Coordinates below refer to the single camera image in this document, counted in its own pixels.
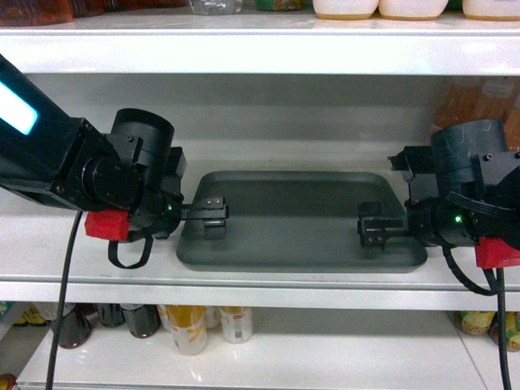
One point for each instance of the white yellow drink bottle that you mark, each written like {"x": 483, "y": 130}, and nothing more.
{"x": 237, "y": 323}

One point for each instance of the red wrist block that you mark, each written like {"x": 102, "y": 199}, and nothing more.
{"x": 111, "y": 225}
{"x": 495, "y": 253}

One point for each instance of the orange juice bottle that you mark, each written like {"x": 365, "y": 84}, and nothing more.
{"x": 472, "y": 98}

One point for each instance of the yellow label drink bottle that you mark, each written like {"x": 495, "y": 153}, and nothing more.
{"x": 188, "y": 328}

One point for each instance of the dark cola bottle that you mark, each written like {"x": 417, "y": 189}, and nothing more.
{"x": 142, "y": 320}

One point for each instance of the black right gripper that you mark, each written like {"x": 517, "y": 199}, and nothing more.
{"x": 432, "y": 219}

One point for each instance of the red left wrist block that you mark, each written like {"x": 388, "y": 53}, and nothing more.
{"x": 111, "y": 225}

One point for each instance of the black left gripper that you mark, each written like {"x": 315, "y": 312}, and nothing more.
{"x": 159, "y": 211}

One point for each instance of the white metal shelf unit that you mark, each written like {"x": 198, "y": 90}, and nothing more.
{"x": 275, "y": 92}

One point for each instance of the clear water bottle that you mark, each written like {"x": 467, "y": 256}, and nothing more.
{"x": 215, "y": 7}

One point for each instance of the grey silver tray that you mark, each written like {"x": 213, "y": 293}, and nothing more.
{"x": 296, "y": 221}

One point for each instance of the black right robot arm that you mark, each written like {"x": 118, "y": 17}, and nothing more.
{"x": 463, "y": 190}

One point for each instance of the red right wrist block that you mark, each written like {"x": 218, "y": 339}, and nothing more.
{"x": 495, "y": 253}

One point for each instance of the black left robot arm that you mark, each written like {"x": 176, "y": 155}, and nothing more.
{"x": 127, "y": 181}

